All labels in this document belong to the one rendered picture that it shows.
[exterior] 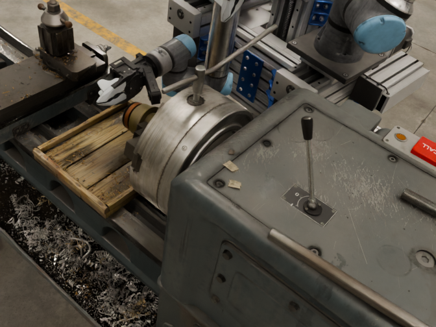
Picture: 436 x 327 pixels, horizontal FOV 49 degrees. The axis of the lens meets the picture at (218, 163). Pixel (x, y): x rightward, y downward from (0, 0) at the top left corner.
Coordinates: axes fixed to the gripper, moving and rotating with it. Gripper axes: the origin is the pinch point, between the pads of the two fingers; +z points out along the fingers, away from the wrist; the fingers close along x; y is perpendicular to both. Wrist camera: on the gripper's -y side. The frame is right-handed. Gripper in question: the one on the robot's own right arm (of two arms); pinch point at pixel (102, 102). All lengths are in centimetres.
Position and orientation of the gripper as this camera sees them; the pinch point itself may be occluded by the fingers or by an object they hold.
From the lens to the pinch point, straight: 128.2
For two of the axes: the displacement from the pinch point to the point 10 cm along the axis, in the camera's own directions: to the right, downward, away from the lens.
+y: -7.5, -5.7, 3.3
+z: -6.5, 5.4, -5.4
